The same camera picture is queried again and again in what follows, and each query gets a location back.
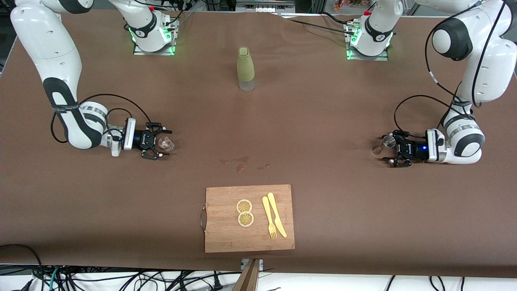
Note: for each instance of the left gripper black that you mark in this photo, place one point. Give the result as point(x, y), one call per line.
point(415, 150)

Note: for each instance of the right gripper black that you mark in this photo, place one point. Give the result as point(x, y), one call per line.
point(141, 139)

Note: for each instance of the small clear glass cup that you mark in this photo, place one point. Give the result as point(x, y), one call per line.
point(165, 143)

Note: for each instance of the steel jigger cup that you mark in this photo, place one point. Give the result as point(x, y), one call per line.
point(389, 141)

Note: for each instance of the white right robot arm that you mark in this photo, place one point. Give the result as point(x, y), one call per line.
point(52, 52)

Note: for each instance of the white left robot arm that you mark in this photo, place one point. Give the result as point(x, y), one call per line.
point(488, 60)

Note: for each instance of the brown table cover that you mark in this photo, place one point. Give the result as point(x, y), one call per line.
point(242, 133)

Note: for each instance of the lemon slice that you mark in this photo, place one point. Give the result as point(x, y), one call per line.
point(245, 219)
point(244, 206)

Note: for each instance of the olive bottle with clear base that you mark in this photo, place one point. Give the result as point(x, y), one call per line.
point(245, 68)

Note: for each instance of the wooden cutting board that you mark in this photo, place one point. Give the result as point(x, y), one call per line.
point(226, 234)

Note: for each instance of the yellow plastic fork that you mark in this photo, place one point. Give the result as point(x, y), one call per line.
point(267, 214)

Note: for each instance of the yellow plastic knife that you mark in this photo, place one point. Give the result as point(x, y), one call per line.
point(276, 214)

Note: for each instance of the wooden beam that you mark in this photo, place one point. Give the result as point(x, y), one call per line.
point(248, 279)

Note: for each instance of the grey power strip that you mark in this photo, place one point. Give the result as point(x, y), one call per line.
point(264, 7)

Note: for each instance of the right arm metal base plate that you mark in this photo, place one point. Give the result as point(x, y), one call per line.
point(155, 53)

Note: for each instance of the small metal bracket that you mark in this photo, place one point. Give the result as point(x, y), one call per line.
point(261, 263)

